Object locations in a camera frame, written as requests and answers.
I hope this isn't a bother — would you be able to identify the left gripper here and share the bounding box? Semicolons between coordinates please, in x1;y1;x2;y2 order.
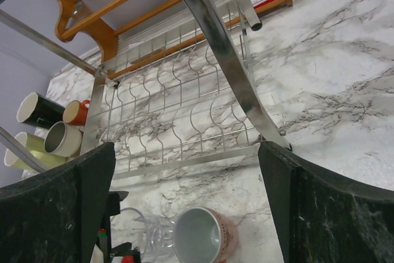
97;191;142;263

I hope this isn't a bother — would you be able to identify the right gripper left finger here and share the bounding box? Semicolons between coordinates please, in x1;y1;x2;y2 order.
1;142;116;262

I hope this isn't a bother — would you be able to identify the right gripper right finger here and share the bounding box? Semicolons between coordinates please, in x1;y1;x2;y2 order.
258;141;393;262

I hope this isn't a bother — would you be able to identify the clear plastic tumbler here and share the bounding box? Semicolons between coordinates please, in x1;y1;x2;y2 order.
110;207;175;262

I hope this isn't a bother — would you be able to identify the light green mug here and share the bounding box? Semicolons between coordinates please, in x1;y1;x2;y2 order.
3;131;68;171

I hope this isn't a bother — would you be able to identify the cream cup brown band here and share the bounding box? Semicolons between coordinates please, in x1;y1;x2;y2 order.
44;121;83;158

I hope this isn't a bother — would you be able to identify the small copper orange cup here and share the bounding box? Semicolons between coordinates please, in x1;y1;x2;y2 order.
62;100;90;126

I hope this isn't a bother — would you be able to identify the pink ceramic mug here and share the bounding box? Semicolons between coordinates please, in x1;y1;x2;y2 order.
173;206;238;263

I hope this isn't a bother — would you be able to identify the black faceted mug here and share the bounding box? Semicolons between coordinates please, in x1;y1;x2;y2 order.
16;92;65;129

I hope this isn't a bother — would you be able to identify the steel two-tier dish rack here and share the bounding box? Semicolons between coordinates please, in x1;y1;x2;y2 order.
0;0;296;180

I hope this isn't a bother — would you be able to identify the orange wooden rack frame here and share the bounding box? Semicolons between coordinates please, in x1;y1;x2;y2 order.
55;0;293;78

